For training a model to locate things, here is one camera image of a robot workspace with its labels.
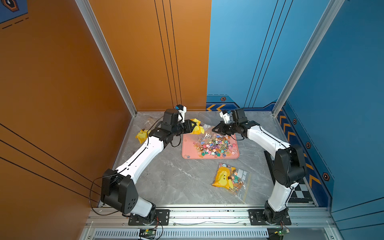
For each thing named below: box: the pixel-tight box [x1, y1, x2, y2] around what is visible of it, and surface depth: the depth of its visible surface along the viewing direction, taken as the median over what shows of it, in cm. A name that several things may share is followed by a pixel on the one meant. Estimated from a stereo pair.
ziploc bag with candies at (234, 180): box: [211, 163, 252, 203], surface depth 85 cm
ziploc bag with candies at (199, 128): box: [190, 118, 211, 135], surface depth 84 cm
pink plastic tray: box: [181, 132, 240, 159], surface depth 98 cm
